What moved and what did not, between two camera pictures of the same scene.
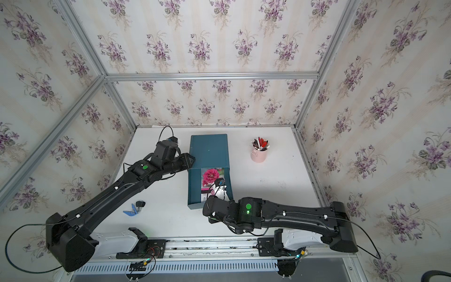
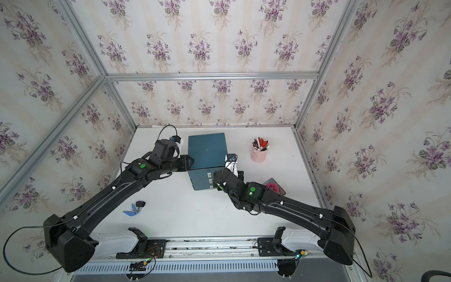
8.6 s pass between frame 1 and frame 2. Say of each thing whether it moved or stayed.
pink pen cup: stayed
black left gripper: stayed
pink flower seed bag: moved
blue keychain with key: stayed
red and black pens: stayed
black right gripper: moved
